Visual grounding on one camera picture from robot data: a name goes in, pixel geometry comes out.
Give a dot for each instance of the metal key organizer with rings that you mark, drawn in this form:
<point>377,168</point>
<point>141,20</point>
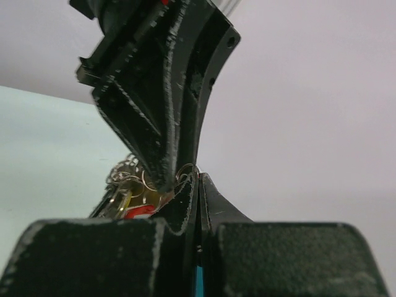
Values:
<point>133,182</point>

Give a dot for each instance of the yellow key tag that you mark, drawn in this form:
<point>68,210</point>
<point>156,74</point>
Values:
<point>132,199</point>

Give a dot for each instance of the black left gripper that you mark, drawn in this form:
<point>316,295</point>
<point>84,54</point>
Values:
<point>143,72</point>

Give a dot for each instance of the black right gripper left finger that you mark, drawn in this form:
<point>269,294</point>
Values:
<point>53,258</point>

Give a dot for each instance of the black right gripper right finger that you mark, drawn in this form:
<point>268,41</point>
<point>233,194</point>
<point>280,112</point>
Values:
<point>241,257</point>

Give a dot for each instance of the red key tag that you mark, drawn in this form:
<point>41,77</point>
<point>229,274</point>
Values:
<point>141,211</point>

